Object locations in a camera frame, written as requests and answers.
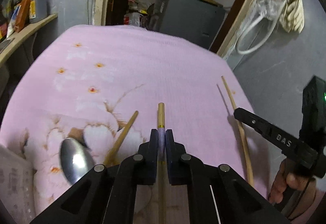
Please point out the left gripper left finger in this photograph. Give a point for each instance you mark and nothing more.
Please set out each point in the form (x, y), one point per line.
(135, 170)

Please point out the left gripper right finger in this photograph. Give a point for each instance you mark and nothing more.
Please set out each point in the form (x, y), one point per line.
(186, 169)

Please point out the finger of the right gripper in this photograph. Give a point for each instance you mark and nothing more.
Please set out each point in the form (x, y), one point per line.
(268, 131)

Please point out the plain wooden chopstick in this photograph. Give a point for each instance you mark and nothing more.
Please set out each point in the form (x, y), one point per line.
(111, 155)

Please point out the large steel spoon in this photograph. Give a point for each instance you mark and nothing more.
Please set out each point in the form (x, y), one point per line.
(75, 160)

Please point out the person's right hand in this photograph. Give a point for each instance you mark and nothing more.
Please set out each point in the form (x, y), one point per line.
(284, 180)

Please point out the pink floral tablecloth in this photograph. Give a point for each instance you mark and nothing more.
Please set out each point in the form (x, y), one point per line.
(89, 82)

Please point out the white perforated utensil holder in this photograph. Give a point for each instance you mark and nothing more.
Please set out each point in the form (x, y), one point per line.
(17, 186)

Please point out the dark grey cabinet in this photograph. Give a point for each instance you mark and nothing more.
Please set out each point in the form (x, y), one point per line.
(194, 20)

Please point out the wooden counter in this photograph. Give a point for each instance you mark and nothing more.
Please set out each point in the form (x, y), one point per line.
(10, 44)

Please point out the orange sauce bottle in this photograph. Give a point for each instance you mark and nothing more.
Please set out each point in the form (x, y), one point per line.
(22, 15)

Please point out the large oil jug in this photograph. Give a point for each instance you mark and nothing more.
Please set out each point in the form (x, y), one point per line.
(37, 10)

